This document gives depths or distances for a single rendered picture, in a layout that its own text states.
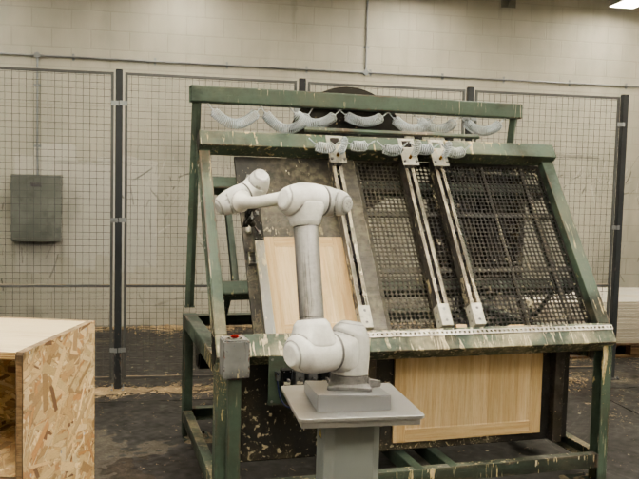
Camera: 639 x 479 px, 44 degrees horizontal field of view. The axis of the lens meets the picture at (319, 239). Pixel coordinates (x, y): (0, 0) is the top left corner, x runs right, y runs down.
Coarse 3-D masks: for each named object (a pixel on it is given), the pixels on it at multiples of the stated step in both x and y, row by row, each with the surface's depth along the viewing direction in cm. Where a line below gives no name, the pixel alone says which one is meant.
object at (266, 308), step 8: (256, 240) 408; (256, 248) 405; (264, 248) 407; (256, 256) 404; (264, 256) 404; (256, 264) 403; (264, 264) 402; (264, 272) 399; (264, 280) 397; (264, 288) 394; (264, 296) 392; (264, 304) 390; (264, 312) 387; (272, 312) 388; (264, 320) 385; (272, 320) 386; (264, 328) 384; (272, 328) 384
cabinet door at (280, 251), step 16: (272, 240) 413; (288, 240) 415; (320, 240) 420; (336, 240) 423; (272, 256) 408; (288, 256) 411; (320, 256) 416; (336, 256) 418; (272, 272) 403; (288, 272) 406; (336, 272) 413; (272, 288) 398; (288, 288) 401; (336, 288) 408; (272, 304) 393; (288, 304) 396; (336, 304) 402; (352, 304) 404; (288, 320) 391; (336, 320) 398; (352, 320) 400
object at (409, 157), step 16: (400, 144) 458; (416, 144) 448; (400, 160) 461; (416, 160) 454; (416, 192) 447; (416, 208) 441; (416, 224) 438; (416, 240) 437; (432, 240) 432; (432, 256) 427; (432, 272) 421; (432, 288) 418; (432, 304) 418; (448, 304) 413; (448, 320) 407
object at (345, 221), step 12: (336, 156) 442; (336, 168) 442; (336, 180) 438; (348, 216) 427; (348, 228) 423; (348, 240) 418; (348, 252) 414; (348, 264) 414; (360, 264) 412; (360, 276) 408; (360, 288) 405; (360, 300) 401; (360, 312) 397; (372, 324) 395
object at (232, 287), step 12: (216, 180) 431; (228, 180) 433; (216, 192) 432; (528, 204) 485; (228, 216) 423; (228, 228) 419; (228, 240) 415; (228, 252) 415; (228, 288) 398; (240, 288) 400; (384, 288) 421; (420, 288) 427; (528, 288) 445; (540, 288) 447; (552, 288) 450; (564, 288) 452
